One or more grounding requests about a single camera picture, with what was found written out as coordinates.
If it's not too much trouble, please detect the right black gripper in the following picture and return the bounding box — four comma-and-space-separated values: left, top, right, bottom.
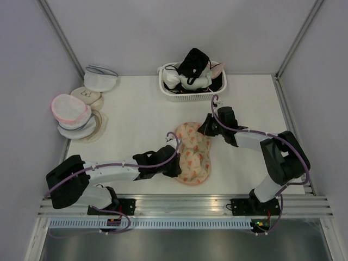
197, 113, 226, 136

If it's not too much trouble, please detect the floral peach laundry bag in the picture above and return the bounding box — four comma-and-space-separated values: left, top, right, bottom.
175, 122, 212, 186

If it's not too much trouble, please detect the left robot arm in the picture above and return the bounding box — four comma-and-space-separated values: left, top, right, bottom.
46, 145, 181, 215

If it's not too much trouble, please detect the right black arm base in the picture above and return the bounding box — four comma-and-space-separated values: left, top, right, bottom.
230, 198, 281, 216

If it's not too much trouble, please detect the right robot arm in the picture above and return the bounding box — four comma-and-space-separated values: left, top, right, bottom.
198, 107, 310, 215

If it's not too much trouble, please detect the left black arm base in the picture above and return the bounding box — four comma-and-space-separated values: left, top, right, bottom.
87, 198, 136, 216

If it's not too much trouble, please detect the white plastic laundry basket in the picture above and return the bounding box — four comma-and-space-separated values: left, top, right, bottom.
157, 63, 227, 102

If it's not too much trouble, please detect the black bra in basket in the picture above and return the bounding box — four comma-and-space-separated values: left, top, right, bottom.
177, 48, 210, 85

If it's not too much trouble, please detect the beige flat laundry bag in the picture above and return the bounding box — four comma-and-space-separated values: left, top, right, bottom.
79, 110, 109, 144

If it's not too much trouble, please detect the grey trimmed mesh bag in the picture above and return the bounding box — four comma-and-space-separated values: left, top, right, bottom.
57, 114, 97, 140

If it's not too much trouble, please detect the beige round laundry bag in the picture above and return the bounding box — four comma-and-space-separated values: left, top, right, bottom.
70, 86, 104, 110

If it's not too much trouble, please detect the white mesh bag blue trim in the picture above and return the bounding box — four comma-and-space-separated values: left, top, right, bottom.
84, 65, 118, 92

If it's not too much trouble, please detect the pink trimmed mesh bag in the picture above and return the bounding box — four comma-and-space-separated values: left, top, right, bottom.
51, 94, 88, 123

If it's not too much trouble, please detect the pink garment in basket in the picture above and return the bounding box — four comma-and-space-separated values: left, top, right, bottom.
208, 63, 225, 79

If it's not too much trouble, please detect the white garment in basket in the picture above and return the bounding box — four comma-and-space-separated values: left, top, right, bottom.
162, 65, 213, 91

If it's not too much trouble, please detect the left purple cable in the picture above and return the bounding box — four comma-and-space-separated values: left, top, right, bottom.
43, 132, 182, 199

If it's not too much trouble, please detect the purple cable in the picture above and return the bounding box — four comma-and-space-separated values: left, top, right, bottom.
211, 95, 311, 191
43, 132, 182, 199

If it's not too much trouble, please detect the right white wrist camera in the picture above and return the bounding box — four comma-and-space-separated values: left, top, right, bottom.
213, 101, 223, 109

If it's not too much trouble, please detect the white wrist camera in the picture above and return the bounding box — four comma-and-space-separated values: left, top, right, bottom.
213, 101, 223, 109
165, 136, 177, 144

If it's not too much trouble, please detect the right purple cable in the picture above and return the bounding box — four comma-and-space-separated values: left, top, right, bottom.
211, 95, 311, 191

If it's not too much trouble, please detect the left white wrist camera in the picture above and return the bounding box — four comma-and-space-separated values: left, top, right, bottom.
165, 136, 177, 144

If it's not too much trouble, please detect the right aluminium side rail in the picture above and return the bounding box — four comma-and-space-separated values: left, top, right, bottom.
271, 73, 316, 196

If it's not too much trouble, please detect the aluminium front rail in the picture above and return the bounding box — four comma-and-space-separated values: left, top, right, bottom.
38, 194, 333, 219

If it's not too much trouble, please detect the white slotted cable duct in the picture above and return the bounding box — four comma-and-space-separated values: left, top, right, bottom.
49, 218, 252, 230

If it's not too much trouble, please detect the right aluminium frame post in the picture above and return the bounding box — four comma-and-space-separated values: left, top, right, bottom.
275, 0, 326, 81

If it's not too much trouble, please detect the aluminium frame post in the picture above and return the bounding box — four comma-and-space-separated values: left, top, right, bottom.
275, 0, 326, 81
37, 0, 84, 80

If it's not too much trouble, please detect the left aluminium frame post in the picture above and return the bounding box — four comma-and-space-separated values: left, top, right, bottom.
37, 0, 84, 80

